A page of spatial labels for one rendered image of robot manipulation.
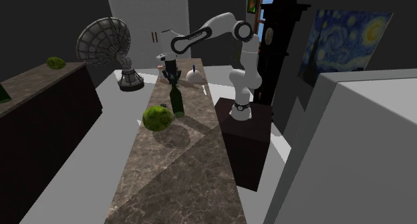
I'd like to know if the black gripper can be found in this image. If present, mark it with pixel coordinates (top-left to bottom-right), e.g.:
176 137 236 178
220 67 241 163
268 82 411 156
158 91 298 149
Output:
162 60 182 85

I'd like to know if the white dome with blue stick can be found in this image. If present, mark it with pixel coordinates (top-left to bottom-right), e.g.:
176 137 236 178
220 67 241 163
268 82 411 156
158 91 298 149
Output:
186 64 204 84

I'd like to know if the dark green glass bottle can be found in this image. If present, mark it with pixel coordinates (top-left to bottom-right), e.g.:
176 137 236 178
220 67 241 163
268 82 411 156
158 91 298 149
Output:
169 81 186 118

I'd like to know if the mossy green round ball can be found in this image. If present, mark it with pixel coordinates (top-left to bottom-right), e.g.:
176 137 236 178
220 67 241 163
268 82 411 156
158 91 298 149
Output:
142 105 176 132

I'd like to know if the grey satellite dish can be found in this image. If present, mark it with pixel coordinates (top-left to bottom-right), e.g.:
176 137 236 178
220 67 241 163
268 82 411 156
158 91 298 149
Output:
76 17 146 92

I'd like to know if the dark robot stand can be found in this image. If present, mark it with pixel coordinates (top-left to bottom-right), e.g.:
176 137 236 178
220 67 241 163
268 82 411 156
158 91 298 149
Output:
214 97 274 193

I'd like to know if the dark grandfather clock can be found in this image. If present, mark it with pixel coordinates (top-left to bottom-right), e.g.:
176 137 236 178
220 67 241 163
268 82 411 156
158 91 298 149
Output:
253 0 312 106

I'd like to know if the small mossy green ball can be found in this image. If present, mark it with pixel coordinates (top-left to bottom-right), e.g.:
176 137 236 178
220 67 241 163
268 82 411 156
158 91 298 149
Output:
46 56 67 70

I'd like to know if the dark brown sideboard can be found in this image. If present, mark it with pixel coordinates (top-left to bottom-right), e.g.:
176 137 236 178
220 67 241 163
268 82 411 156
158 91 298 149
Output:
0 61 104 224

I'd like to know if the dark green cone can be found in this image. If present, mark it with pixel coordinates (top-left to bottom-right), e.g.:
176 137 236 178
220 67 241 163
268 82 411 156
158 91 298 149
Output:
0 83 13 104

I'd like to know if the large grey cabinet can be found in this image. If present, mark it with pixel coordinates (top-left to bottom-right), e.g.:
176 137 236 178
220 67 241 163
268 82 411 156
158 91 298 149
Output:
263 68 417 224

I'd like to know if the window with brown frame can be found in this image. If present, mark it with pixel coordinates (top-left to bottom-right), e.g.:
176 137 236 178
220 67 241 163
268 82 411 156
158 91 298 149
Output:
255 0 275 49

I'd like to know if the starry night wall painting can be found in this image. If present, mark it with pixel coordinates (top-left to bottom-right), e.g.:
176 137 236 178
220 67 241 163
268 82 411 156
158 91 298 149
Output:
297 9 394 88

